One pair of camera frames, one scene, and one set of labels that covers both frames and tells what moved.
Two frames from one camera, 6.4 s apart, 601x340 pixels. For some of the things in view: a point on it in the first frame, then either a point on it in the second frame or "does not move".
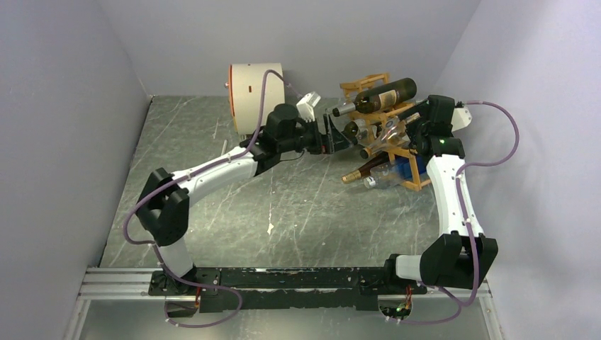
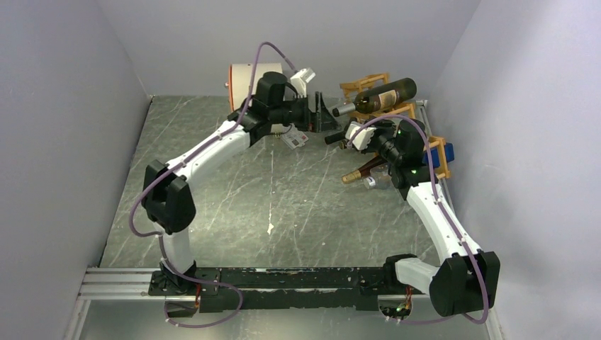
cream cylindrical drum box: x=246 y=89 does not move
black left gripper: x=340 y=142 to x=309 y=121
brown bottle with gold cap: x=366 y=171 does not move
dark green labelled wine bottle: x=376 y=98 does not move
